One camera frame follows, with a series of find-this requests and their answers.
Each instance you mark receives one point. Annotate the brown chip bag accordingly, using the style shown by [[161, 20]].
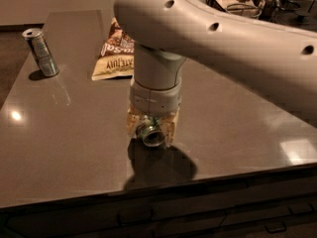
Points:
[[116, 57]]

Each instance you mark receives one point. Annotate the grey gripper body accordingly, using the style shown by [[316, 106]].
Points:
[[155, 99]]

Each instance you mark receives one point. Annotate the green soda can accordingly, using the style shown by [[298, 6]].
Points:
[[149, 132]]

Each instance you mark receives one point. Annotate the black drawer handle right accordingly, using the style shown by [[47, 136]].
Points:
[[275, 227]]

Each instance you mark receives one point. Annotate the tall silver can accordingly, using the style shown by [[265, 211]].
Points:
[[40, 51]]

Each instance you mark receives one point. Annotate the dark drawer cabinet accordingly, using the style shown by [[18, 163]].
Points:
[[211, 208]]

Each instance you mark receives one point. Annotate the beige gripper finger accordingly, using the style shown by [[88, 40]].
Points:
[[134, 117], [171, 126]]

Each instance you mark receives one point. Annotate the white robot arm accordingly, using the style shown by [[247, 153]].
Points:
[[278, 62]]

